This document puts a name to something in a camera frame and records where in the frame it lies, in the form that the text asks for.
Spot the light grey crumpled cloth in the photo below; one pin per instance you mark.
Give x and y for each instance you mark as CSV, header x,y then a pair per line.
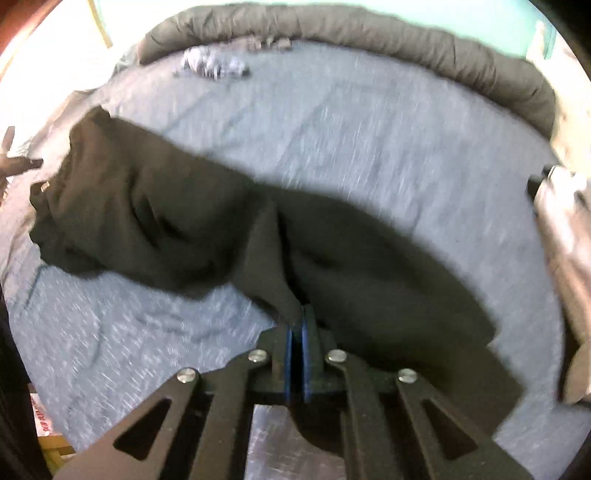
x,y
207,64

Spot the wooden bedside cabinet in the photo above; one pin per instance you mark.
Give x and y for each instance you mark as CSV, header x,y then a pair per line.
x,y
57,452

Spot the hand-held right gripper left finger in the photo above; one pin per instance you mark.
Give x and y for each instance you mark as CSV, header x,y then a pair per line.
x,y
288,360

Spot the yellow window frame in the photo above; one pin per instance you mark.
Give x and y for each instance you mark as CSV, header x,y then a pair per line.
x,y
100,25

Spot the grey rolled duvet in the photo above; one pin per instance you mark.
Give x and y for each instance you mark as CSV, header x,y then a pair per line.
x,y
369,32

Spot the stack of folded clothes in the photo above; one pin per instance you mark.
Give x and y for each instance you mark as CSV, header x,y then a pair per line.
x,y
563,258

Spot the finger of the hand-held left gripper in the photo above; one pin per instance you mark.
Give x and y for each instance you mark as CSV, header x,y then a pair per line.
x,y
8,138
23,165

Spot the blue-grey bed sheet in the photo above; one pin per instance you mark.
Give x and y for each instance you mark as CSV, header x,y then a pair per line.
x,y
346,129

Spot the black pants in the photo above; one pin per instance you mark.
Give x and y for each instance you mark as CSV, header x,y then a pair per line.
x,y
161,217

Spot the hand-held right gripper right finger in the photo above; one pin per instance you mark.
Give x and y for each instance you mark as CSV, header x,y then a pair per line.
x,y
306,360

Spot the cream headboard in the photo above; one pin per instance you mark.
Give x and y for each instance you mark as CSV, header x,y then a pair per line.
x,y
570,129

